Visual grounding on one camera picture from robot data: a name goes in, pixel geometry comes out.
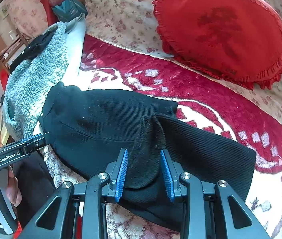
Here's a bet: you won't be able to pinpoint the floral sofa cover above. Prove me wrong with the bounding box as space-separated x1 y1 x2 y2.
83 0 282 132

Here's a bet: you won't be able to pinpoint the red white plush blanket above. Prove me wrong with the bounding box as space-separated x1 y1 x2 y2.
37 33 282 239

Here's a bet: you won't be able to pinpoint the black cloth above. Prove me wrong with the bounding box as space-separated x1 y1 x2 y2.
9 31 56 72

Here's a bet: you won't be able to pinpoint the teal bag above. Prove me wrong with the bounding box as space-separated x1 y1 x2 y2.
52 0 88 23

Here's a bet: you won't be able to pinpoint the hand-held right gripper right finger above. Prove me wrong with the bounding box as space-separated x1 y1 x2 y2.
160 149 271 239

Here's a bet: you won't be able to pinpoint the red cloth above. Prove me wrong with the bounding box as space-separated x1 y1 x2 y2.
36 0 58 26

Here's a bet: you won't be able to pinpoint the pale floral cloth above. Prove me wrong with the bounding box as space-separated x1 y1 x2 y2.
5 0 48 40

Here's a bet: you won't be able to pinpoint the grey fleece jacket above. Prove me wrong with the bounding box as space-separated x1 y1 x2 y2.
2 17 87 140

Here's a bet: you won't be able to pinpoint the red heart-shaped frilled pillow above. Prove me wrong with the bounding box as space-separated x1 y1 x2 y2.
151 0 282 90

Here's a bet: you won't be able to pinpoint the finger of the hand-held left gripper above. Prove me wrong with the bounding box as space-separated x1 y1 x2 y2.
21 132 52 155

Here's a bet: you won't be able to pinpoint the black pants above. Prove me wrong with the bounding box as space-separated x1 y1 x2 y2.
38 81 256 233

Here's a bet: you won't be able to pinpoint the person's dark clothing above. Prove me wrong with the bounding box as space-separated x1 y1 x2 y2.
11 152 56 232

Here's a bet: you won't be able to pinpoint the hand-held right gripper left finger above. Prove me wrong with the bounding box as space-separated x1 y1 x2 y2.
19 148 129 239

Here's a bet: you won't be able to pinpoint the wooden chair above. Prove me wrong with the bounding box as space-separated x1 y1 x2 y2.
0 28 29 69

